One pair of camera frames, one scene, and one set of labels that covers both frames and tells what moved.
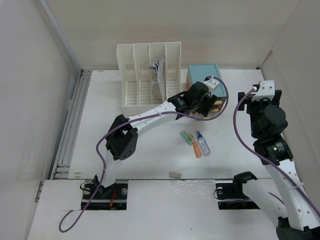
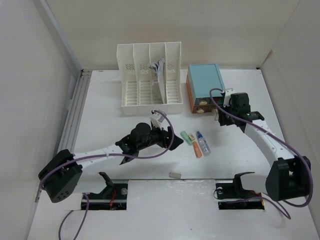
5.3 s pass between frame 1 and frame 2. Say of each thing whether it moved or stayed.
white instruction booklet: stayed
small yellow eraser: stayed
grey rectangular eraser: stayed
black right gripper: moved
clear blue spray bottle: stayed
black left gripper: moved
